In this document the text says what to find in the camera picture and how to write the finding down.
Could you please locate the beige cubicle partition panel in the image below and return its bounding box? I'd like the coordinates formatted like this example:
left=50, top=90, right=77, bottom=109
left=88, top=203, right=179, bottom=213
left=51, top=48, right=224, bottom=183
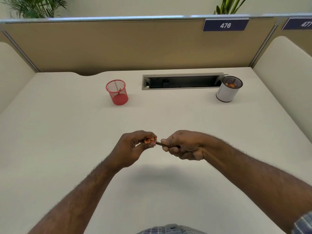
left=250, top=13, right=312, bottom=69
left=0, top=15, right=279, bottom=76

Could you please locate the person's left hand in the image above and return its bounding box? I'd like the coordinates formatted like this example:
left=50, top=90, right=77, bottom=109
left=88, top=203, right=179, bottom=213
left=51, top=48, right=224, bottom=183
left=112, top=130, right=158, bottom=169

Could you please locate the person's left forearm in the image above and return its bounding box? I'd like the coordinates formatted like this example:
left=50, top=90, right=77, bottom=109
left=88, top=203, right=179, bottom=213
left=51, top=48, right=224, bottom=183
left=27, top=153, right=133, bottom=234

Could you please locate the blue number sign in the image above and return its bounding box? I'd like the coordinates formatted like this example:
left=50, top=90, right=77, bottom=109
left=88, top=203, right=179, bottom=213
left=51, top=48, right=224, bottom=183
left=281, top=18, right=312, bottom=30
left=202, top=19, right=250, bottom=32

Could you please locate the red mesh pen cup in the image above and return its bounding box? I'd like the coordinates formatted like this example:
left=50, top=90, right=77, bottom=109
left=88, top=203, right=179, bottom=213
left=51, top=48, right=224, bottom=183
left=105, top=79, right=129, bottom=106

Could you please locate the cream side divider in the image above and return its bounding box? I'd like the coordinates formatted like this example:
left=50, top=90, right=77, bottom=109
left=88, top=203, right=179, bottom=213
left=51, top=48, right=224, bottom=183
left=252, top=36, right=312, bottom=154
left=0, top=41, right=37, bottom=113

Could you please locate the white cup with black rim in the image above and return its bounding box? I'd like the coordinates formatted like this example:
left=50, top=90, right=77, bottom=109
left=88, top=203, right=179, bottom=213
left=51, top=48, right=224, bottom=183
left=216, top=76, right=243, bottom=103

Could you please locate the dark pencil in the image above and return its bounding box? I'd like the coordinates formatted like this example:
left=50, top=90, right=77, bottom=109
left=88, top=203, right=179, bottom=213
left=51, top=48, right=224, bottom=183
left=155, top=142, right=181, bottom=149

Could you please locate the blue plaid shirt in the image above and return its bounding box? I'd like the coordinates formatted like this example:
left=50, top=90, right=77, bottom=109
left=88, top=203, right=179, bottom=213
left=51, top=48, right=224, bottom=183
left=136, top=211, right=312, bottom=234

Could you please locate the grey desk cable tray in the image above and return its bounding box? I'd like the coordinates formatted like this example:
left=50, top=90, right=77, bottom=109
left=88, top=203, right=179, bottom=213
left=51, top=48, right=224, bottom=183
left=142, top=72, right=229, bottom=91

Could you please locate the broad-leaf green plant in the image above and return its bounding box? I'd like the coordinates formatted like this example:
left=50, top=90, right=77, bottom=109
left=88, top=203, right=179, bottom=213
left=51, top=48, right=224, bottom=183
left=214, top=0, right=249, bottom=15

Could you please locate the feathery green palm plant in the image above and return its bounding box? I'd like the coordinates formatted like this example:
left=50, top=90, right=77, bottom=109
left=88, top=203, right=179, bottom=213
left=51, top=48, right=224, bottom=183
left=0, top=0, right=71, bottom=19

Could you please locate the person's right forearm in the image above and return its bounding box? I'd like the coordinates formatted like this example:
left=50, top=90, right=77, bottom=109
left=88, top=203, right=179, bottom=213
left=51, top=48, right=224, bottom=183
left=202, top=133, right=312, bottom=234

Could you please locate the person's right hand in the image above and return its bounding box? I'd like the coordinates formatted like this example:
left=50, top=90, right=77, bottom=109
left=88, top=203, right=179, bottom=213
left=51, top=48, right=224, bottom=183
left=161, top=130, right=208, bottom=161

